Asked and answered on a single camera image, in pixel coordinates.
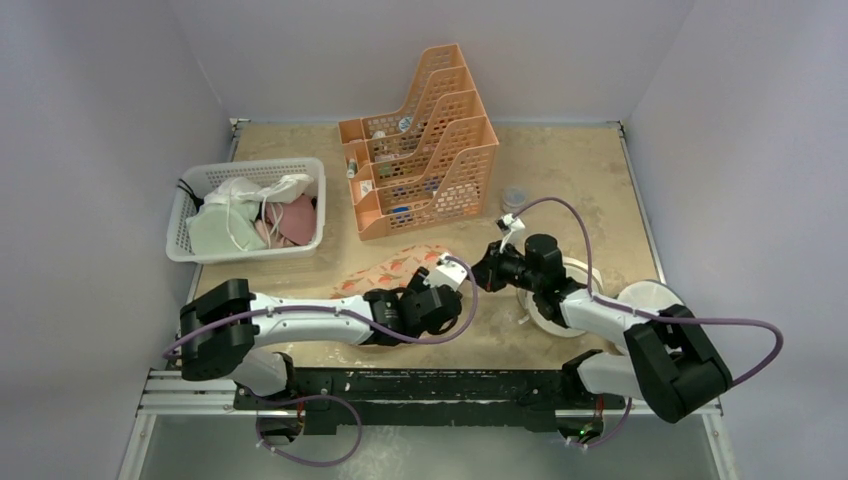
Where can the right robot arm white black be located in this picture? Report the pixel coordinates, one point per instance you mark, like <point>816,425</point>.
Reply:
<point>668,362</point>

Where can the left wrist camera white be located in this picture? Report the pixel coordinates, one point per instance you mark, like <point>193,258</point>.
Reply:
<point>447,273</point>

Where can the orange file organizer rack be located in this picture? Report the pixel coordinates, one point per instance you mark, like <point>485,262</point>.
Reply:
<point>428,163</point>

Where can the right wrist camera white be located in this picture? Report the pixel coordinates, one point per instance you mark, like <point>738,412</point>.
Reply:
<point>512,228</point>

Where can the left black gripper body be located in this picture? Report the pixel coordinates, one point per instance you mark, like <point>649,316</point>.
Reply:
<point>417,287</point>

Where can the white round mesh laundry bag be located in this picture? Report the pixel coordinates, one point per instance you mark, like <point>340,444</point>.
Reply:
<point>578,271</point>

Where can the white round bag near edge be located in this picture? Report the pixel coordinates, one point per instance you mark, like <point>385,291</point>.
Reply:
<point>649,295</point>

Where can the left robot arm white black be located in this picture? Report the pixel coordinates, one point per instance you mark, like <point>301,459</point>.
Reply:
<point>225,332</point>

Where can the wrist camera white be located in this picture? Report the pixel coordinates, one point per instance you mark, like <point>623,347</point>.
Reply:
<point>447,273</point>
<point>512,228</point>

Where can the floral mesh laundry bag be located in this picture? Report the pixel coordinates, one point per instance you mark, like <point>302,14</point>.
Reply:
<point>395,271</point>

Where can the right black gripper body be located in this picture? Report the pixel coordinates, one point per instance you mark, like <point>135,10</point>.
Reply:
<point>490,268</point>

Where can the white plastic basket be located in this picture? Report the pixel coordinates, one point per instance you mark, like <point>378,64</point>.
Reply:
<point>199,181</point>

